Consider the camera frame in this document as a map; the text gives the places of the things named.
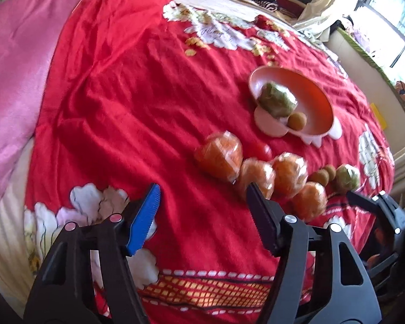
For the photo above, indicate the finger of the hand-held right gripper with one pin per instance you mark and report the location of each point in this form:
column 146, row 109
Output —
column 362, row 202

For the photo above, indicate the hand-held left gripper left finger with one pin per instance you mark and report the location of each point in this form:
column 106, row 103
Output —
column 143, row 219

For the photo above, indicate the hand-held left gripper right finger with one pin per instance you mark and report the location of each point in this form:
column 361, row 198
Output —
column 261, row 214

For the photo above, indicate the small green citrus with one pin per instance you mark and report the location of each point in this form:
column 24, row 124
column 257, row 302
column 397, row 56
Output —
column 347, row 177

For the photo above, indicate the plastic orange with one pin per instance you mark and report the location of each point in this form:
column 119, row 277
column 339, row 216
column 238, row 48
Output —
column 290, row 175
column 310, row 202
column 217, row 157
column 261, row 173

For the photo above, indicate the brown longan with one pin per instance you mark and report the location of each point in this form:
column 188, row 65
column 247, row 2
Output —
column 330, row 172
column 319, row 177
column 297, row 120

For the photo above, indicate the pink flower-shaped bowl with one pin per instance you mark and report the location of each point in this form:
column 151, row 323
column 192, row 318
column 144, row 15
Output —
column 312, row 101

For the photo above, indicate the large green citrus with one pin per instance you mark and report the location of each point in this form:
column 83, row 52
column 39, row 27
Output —
column 277, row 99

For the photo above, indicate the red cherry tomato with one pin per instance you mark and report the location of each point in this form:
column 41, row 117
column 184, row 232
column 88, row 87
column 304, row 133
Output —
column 260, row 151

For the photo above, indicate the yellow card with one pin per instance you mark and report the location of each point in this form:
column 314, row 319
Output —
column 379, row 116

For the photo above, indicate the red floral blanket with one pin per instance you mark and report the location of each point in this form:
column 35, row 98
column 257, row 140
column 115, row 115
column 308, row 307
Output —
column 138, row 108

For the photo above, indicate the cream quilted mattress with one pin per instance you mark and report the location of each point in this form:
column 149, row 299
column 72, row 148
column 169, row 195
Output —
column 6, row 236

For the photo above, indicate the green edged cover cloth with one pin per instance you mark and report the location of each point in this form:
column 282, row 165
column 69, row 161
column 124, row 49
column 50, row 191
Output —
column 351, row 57

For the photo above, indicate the pink quilt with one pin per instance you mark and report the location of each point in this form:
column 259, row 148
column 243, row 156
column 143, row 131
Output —
column 20, row 74

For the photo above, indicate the window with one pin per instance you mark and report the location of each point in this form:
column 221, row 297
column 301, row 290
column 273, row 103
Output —
column 395, row 6

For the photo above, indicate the beige bed sheet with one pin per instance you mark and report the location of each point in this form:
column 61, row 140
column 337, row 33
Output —
column 216, row 3

